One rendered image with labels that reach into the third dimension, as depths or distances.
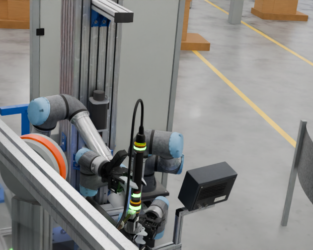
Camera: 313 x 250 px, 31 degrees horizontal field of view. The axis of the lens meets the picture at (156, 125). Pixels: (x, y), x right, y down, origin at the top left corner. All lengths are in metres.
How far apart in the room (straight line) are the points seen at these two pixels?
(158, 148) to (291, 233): 2.57
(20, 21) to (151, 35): 7.19
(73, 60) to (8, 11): 8.48
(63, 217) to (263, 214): 4.31
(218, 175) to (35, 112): 0.98
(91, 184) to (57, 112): 0.37
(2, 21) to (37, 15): 7.52
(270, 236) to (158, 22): 1.99
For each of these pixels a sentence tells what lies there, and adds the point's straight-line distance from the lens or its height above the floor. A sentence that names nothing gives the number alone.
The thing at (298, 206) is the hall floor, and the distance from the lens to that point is 5.39.
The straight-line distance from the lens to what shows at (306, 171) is 4.40.
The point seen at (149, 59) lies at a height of 1.39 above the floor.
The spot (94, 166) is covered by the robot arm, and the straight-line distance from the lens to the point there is 2.25.
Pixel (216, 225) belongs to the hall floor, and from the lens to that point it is 4.85.
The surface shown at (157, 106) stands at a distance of 4.42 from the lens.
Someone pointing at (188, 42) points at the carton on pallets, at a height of 0.14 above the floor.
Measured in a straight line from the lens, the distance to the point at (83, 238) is 0.85.
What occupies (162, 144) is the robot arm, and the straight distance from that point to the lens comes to 2.55.
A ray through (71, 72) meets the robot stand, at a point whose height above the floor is 1.66.
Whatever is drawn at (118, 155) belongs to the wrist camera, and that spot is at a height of 1.59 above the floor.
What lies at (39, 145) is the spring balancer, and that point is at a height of 1.95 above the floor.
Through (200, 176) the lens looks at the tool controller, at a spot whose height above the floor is 1.24.
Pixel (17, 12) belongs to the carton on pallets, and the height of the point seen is 0.30.
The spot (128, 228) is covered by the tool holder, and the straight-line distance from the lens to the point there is 2.20.
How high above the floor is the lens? 2.49
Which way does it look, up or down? 22 degrees down
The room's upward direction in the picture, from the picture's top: 5 degrees clockwise
